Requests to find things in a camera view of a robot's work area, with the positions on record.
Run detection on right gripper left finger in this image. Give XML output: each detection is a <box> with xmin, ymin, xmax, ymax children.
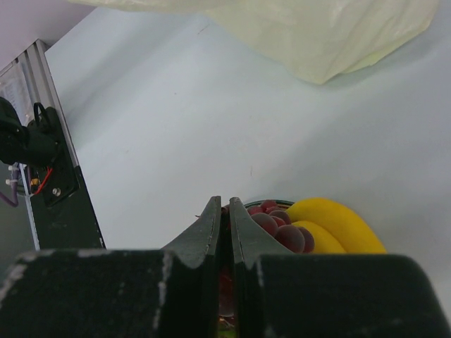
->
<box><xmin>1</xmin><ymin>196</ymin><xmax>221</xmax><ymax>337</ymax></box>

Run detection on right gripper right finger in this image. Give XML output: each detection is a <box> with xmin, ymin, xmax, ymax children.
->
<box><xmin>229</xmin><ymin>197</ymin><xmax>450</xmax><ymax>337</ymax></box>

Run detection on red fake grape bunch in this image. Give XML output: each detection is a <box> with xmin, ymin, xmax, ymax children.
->
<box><xmin>218</xmin><ymin>200</ymin><xmax>315</xmax><ymax>321</ymax></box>

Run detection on yellow fake banana bunch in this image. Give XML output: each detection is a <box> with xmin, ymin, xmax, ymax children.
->
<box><xmin>287</xmin><ymin>198</ymin><xmax>386</xmax><ymax>254</ymax></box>

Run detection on white plate red characters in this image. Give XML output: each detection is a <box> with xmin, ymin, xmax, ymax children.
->
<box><xmin>242</xmin><ymin>199</ymin><xmax>296</xmax><ymax>208</ymax></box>

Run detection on pale yellow plastic bag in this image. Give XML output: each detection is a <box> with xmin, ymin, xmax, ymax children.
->
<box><xmin>85</xmin><ymin>0</ymin><xmax>440</xmax><ymax>85</ymax></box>

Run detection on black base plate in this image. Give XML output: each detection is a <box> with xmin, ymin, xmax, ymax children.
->
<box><xmin>28</xmin><ymin>103</ymin><xmax>105</xmax><ymax>249</ymax></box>

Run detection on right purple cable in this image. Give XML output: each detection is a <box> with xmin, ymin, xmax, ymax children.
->
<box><xmin>0</xmin><ymin>163</ymin><xmax>20</xmax><ymax>208</ymax></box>

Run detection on aluminium frame rails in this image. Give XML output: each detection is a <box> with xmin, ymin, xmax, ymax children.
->
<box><xmin>4</xmin><ymin>39</ymin><xmax>78</xmax><ymax>249</ymax></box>

